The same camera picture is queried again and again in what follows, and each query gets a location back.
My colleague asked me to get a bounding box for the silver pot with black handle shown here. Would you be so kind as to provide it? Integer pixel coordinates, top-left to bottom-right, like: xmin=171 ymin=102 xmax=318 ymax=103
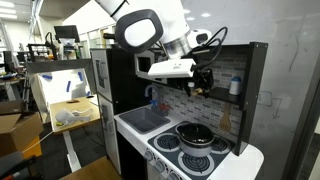
xmin=102 ymin=32 xmax=118 ymax=41

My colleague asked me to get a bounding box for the wooden slotted spatula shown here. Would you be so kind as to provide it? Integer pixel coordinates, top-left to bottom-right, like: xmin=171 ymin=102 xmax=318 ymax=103
xmin=218 ymin=103 xmax=233 ymax=133

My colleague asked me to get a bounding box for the grey cooking pot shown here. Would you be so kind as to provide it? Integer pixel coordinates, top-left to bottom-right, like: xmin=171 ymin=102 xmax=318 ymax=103
xmin=178 ymin=137 xmax=215 ymax=159

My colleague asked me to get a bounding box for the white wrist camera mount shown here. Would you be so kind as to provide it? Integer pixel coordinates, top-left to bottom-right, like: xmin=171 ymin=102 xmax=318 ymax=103
xmin=147 ymin=58 xmax=197 ymax=79

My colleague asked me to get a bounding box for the grey toy faucet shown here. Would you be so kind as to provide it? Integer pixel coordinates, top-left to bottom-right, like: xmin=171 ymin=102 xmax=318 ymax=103
xmin=144 ymin=84 xmax=165 ymax=108

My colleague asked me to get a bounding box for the red tap handle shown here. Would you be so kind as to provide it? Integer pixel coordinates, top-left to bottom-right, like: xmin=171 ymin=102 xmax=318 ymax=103
xmin=158 ymin=103 xmax=171 ymax=112

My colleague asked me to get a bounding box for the wooden top standing desk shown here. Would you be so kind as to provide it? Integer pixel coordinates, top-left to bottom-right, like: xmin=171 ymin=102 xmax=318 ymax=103
xmin=48 ymin=96 xmax=102 ymax=173

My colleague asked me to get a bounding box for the tall white toy fridge door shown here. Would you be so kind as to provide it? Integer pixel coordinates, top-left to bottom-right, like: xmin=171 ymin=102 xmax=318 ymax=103
xmin=97 ymin=94 xmax=122 ymax=175

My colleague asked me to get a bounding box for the white shaker with blue cap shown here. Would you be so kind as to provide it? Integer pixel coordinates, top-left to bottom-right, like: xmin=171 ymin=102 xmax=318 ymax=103
xmin=228 ymin=76 xmax=243 ymax=97

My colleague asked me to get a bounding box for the black computer monitor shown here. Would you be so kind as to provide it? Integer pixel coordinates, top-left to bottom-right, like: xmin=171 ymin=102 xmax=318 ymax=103
xmin=53 ymin=24 xmax=81 ymax=44

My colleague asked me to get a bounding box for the light wooden table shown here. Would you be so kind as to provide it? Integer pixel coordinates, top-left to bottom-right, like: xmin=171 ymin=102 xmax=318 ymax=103
xmin=59 ymin=155 xmax=124 ymax=180

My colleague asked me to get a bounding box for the white panel box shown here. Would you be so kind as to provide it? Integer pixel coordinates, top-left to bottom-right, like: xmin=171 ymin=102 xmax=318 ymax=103
xmin=28 ymin=67 xmax=96 ymax=125

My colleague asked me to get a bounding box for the large open cardboard box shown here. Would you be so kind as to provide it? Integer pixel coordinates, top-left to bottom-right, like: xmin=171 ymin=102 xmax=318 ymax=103
xmin=0 ymin=111 xmax=45 ymax=158

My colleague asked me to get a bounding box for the black chair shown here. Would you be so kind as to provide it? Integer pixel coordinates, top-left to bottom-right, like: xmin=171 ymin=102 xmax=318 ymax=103
xmin=0 ymin=151 xmax=38 ymax=180

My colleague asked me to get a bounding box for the white toy microwave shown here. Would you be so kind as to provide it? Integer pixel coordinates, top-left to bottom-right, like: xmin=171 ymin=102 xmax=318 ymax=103
xmin=134 ymin=50 xmax=168 ymax=85

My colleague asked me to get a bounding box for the toy stove top with burners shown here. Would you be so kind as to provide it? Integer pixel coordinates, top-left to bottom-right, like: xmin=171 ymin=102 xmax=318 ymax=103
xmin=147 ymin=121 xmax=237 ymax=180

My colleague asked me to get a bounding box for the white plastic object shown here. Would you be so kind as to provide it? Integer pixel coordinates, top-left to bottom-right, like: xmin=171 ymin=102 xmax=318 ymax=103
xmin=54 ymin=107 xmax=95 ymax=127

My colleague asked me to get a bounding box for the grey toy sink basin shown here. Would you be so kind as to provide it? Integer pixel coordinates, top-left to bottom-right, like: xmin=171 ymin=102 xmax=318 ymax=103
xmin=118 ymin=106 xmax=172 ymax=136

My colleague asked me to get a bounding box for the black pot lid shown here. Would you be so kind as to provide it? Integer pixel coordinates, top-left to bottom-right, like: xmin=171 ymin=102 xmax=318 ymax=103
xmin=176 ymin=122 xmax=216 ymax=147

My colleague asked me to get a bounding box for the wooden spoon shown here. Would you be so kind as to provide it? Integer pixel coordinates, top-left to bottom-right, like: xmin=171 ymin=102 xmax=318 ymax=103
xmin=190 ymin=87 xmax=205 ymax=97

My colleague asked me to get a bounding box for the black toy kitchen unit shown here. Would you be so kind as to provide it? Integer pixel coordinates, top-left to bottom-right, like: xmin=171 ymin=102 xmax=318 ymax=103
xmin=90 ymin=41 xmax=270 ymax=180

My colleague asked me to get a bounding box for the white cable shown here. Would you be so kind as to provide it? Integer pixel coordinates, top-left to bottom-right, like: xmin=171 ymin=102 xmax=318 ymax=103
xmin=21 ymin=130 xmax=55 ymax=155

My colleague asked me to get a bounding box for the flat cardboard box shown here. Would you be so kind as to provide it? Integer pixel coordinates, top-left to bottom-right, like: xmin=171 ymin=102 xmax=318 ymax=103
xmin=0 ymin=99 xmax=27 ymax=116

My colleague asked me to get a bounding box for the grey stove knob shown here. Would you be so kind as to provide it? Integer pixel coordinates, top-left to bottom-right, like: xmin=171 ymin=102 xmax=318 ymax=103
xmin=143 ymin=150 xmax=155 ymax=163
xmin=167 ymin=171 xmax=181 ymax=180
xmin=154 ymin=160 xmax=167 ymax=173

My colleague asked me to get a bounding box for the grey metal beam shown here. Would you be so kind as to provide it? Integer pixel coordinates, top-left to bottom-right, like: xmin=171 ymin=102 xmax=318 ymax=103
xmin=25 ymin=58 xmax=92 ymax=75

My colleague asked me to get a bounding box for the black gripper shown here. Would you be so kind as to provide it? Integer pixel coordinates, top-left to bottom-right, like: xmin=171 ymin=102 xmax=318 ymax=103
xmin=183 ymin=67 xmax=215 ymax=99

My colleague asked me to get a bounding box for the small white toy fridge door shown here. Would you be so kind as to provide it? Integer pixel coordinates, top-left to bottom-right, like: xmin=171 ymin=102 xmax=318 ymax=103
xmin=91 ymin=49 xmax=114 ymax=102

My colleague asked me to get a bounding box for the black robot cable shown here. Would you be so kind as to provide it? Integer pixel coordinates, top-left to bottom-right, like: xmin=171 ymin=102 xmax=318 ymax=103
xmin=190 ymin=26 xmax=230 ymax=72

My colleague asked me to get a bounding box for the large whiteboard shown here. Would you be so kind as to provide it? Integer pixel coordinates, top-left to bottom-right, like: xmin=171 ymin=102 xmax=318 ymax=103
xmin=179 ymin=0 xmax=320 ymax=180

